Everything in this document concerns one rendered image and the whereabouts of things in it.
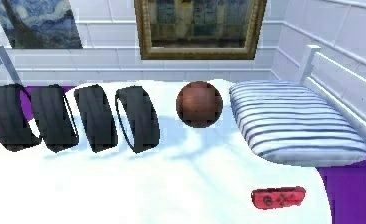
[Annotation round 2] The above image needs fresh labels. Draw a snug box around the black curved pillow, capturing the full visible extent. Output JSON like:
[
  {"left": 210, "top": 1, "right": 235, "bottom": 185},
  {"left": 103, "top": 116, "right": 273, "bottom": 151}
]
[
  {"left": 73, "top": 83, "right": 119, "bottom": 154},
  {"left": 0, "top": 83, "right": 42, "bottom": 152},
  {"left": 114, "top": 85, "right": 161, "bottom": 155},
  {"left": 30, "top": 83, "right": 80, "bottom": 154}
]

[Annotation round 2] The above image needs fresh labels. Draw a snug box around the white bed with purple sheet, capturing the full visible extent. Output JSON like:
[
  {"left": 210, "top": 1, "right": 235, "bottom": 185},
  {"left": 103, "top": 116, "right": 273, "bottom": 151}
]
[{"left": 0, "top": 44, "right": 366, "bottom": 224}]

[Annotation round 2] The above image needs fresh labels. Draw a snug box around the gold framed painting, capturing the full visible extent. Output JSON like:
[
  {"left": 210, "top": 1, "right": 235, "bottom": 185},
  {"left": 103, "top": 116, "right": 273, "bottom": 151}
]
[{"left": 134, "top": 0, "right": 268, "bottom": 61}]

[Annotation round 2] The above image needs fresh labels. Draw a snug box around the blue striped white pillow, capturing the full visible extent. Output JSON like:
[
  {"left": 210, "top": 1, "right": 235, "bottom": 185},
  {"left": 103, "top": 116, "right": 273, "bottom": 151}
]
[{"left": 228, "top": 80, "right": 366, "bottom": 168}]

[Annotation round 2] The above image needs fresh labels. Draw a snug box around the red remote control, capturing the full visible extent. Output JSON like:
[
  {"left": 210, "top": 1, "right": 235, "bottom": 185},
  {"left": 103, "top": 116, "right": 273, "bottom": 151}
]
[{"left": 250, "top": 186, "right": 307, "bottom": 211}]

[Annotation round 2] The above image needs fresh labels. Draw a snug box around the blue swirly night painting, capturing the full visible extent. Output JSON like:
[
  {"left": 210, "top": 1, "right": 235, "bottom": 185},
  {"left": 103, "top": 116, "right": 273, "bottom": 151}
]
[{"left": 0, "top": 0, "right": 84, "bottom": 50}]

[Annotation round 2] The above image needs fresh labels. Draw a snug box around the brown basketball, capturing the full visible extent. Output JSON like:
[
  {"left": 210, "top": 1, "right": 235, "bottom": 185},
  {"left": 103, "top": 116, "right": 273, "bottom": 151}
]
[{"left": 175, "top": 80, "right": 224, "bottom": 129}]

